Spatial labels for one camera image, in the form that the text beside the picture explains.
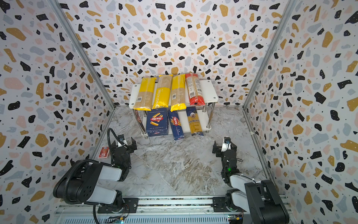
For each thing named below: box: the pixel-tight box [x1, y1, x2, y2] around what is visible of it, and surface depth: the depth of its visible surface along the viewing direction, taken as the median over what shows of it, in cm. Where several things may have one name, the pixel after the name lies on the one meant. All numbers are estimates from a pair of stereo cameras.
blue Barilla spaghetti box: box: [167, 110, 185, 141], surface depth 99 cm
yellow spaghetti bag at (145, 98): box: [133, 77, 157, 112], surface depth 78 cm
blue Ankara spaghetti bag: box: [185, 105, 204, 137], surface depth 102 cm
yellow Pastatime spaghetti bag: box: [151, 74, 174, 110], surface depth 80 cm
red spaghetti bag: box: [185, 73, 206, 106], surface depth 80 cm
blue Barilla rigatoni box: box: [146, 107, 169, 137], surface depth 96 cm
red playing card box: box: [97, 145, 110, 159], surface depth 94 cm
